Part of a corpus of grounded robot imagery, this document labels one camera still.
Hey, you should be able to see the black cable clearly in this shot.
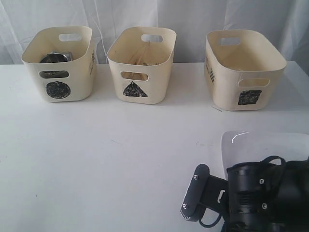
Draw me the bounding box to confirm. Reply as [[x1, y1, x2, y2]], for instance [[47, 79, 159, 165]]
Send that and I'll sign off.
[[201, 156, 288, 229]]

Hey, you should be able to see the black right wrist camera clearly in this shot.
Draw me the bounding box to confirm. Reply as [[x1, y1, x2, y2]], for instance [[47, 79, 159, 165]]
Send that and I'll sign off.
[[180, 164, 229, 222]]

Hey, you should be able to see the cream bin with triangle mark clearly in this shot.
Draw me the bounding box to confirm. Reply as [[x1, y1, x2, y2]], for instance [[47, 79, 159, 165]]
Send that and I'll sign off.
[[107, 27, 177, 104]]

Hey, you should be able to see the cream bin with square mark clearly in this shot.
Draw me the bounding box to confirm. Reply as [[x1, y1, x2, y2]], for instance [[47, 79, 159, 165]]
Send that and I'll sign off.
[[204, 29, 287, 111]]

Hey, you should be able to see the white backdrop curtain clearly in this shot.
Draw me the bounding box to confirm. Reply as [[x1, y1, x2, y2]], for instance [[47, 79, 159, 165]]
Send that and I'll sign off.
[[0, 0, 309, 69]]

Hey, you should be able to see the wooden chopstick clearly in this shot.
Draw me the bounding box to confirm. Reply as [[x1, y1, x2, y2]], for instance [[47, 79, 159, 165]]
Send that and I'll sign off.
[[130, 41, 150, 65]]

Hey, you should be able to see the white square plate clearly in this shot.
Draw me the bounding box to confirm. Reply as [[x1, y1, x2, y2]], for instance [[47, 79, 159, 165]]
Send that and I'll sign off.
[[221, 131, 309, 179]]

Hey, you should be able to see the steel bowl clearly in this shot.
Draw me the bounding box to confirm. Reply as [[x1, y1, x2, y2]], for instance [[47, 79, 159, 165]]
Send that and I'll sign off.
[[40, 51, 73, 79]]

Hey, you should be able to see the cream bin with circle mark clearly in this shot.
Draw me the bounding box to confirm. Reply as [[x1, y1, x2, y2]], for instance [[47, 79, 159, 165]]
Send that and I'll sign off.
[[21, 26, 96, 102]]

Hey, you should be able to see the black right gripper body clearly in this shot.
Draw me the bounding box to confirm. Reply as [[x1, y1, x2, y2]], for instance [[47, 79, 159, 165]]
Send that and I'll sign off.
[[225, 159, 309, 232]]

